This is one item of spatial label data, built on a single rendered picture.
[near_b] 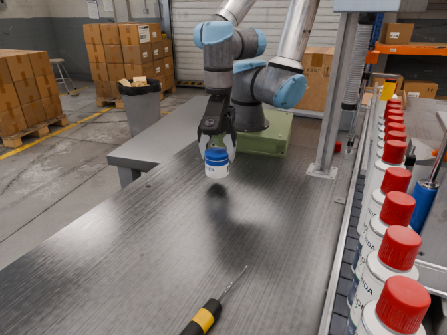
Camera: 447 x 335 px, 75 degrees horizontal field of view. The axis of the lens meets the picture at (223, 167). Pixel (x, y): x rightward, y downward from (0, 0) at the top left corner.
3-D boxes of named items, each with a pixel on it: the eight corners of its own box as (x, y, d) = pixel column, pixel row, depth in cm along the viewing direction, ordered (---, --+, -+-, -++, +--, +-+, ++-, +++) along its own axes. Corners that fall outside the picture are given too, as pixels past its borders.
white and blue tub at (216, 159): (225, 181, 82) (225, 158, 79) (201, 177, 84) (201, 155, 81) (231, 169, 88) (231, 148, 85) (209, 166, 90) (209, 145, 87)
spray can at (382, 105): (384, 144, 101) (402, 84, 92) (368, 141, 103) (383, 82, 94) (385, 139, 106) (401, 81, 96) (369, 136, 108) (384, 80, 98)
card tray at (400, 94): (405, 110, 154) (407, 102, 152) (352, 104, 164) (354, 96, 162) (402, 96, 178) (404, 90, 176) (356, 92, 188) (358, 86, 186)
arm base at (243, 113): (256, 133, 105) (259, 106, 99) (219, 124, 110) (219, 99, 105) (269, 119, 116) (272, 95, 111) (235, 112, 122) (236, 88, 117)
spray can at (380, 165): (383, 245, 57) (415, 151, 48) (354, 237, 59) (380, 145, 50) (383, 230, 61) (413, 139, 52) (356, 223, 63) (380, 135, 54)
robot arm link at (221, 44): (243, 20, 69) (217, 22, 64) (241, 69, 74) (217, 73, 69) (220, 20, 74) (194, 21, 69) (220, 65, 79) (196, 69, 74)
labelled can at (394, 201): (382, 328, 42) (428, 215, 33) (344, 314, 44) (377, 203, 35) (382, 300, 46) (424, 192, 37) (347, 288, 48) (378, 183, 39)
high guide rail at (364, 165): (364, 175, 68) (365, 170, 68) (358, 174, 69) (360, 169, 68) (376, 84, 153) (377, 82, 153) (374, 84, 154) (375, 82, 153)
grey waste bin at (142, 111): (153, 145, 319) (147, 88, 290) (120, 140, 330) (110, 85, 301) (171, 131, 356) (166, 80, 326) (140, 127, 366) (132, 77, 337)
